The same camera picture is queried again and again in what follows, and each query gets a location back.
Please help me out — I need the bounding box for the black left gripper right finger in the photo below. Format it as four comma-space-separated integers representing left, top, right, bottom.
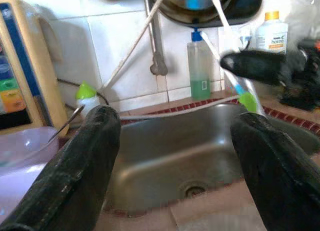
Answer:
229, 112, 320, 231

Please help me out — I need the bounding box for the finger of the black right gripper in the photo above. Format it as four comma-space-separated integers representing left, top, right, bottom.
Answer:
219, 49, 287, 86

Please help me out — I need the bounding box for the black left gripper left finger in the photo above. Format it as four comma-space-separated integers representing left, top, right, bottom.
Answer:
0, 105, 123, 231

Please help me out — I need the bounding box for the white blue green brush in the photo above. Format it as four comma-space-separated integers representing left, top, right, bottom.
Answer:
199, 0, 266, 117

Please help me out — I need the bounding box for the steel kitchen sink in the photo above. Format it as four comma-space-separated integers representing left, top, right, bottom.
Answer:
102, 102, 320, 218

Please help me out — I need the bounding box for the white bottle orange cap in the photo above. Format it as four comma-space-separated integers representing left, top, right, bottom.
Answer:
254, 10, 289, 56

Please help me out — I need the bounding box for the purple plastic bowl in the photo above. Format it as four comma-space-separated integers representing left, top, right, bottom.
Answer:
0, 126, 60, 218

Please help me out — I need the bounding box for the green soap bottle blue cap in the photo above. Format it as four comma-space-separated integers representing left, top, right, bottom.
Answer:
186, 28, 212, 101

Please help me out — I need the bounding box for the steel spoon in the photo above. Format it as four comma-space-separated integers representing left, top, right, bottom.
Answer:
46, 104, 86, 144

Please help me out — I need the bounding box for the dark hanging pot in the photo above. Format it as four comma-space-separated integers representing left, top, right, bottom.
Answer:
147, 0, 264, 27

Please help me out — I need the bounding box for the white bottle green cap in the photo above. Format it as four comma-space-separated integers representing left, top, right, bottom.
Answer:
75, 80, 101, 114

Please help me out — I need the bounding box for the metal faucet pipe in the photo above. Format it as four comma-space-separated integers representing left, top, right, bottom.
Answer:
143, 0, 168, 76

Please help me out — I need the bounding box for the beige water ionizer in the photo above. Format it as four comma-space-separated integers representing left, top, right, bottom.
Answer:
0, 0, 69, 137

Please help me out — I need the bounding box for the thin white hose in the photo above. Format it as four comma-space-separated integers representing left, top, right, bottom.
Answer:
119, 94, 241, 121

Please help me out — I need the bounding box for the black power cable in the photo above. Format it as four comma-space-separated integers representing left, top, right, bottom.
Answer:
57, 77, 111, 108

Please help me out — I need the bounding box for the white braided hose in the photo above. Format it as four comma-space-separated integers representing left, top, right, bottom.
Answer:
99, 0, 171, 92

